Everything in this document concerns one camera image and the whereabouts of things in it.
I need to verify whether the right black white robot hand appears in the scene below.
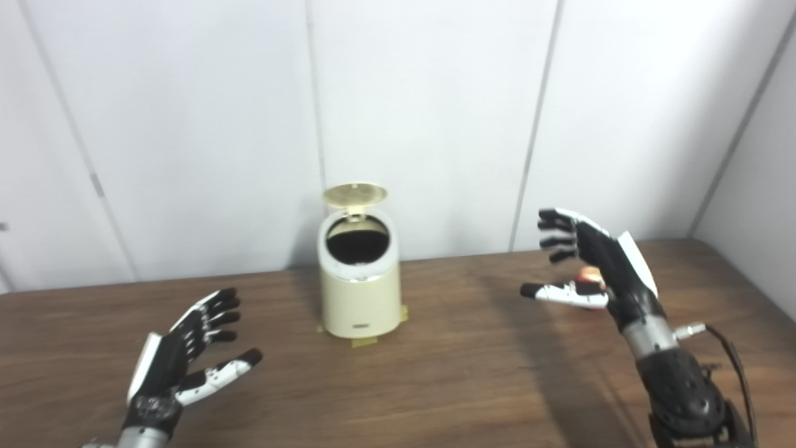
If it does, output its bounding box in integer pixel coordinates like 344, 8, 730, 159
520, 208, 660, 330

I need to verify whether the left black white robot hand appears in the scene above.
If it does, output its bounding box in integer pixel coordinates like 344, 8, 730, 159
121, 287, 264, 436

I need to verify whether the round cream bin lid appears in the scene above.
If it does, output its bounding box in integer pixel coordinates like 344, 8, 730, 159
322, 182, 388, 222

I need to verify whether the cream-colored bin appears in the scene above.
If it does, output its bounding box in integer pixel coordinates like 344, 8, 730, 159
317, 210, 402, 340

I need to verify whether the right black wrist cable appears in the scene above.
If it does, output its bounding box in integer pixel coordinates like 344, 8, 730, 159
673, 322, 758, 448

